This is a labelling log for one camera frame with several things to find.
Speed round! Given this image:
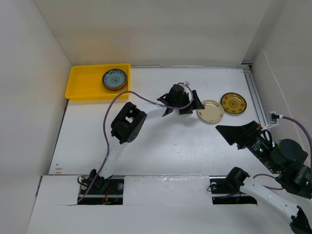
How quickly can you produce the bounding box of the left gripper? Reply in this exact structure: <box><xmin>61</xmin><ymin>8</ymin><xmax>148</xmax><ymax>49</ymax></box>
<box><xmin>173</xmin><ymin>91</ymin><xmax>204</xmax><ymax>115</ymax></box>

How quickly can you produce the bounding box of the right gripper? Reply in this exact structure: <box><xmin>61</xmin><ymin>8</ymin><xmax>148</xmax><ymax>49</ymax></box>
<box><xmin>215</xmin><ymin>119</ymin><xmax>279</xmax><ymax>172</ymax></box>

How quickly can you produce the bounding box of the cream floral plate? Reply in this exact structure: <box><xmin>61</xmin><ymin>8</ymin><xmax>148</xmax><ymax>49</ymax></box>
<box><xmin>197</xmin><ymin>99</ymin><xmax>225</xmax><ymax>124</ymax></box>

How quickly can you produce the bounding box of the yellow brown plate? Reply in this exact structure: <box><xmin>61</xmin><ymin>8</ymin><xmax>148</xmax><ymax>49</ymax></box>
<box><xmin>220</xmin><ymin>93</ymin><xmax>247</xmax><ymax>115</ymax></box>

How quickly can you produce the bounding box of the orange plate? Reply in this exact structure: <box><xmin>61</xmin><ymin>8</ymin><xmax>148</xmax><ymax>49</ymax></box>
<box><xmin>104</xmin><ymin>84</ymin><xmax>127</xmax><ymax>92</ymax></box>

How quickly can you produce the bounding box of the blue patterned plate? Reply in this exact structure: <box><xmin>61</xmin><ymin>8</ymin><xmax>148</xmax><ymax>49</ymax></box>
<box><xmin>102</xmin><ymin>69</ymin><xmax>127</xmax><ymax>87</ymax></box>

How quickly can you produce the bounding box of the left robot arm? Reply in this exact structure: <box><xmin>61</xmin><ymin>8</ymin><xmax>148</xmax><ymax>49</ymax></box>
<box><xmin>86</xmin><ymin>83</ymin><xmax>204</xmax><ymax>194</ymax></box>

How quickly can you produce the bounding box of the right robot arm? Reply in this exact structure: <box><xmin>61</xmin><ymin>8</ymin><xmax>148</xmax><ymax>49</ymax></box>
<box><xmin>216</xmin><ymin>121</ymin><xmax>312</xmax><ymax>234</ymax></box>

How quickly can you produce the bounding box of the yellow plastic bin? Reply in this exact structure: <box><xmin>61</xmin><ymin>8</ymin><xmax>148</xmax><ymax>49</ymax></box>
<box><xmin>65</xmin><ymin>63</ymin><xmax>131</xmax><ymax>101</ymax></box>

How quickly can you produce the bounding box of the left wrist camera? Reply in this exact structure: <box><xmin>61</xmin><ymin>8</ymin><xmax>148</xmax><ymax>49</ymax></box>
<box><xmin>170</xmin><ymin>84</ymin><xmax>190</xmax><ymax>106</ymax></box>

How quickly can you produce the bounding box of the aluminium rail right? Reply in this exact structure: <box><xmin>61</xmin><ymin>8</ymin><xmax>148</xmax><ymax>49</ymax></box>
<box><xmin>241</xmin><ymin>63</ymin><xmax>267</xmax><ymax>127</ymax></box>

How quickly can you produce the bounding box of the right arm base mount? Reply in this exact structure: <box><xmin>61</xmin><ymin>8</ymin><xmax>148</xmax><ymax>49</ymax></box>
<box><xmin>207</xmin><ymin>176</ymin><xmax>257</xmax><ymax>205</ymax></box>

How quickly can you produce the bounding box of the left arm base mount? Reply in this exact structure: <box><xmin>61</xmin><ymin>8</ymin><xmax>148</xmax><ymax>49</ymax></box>
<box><xmin>77</xmin><ymin>170</ymin><xmax>124</xmax><ymax>205</ymax></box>

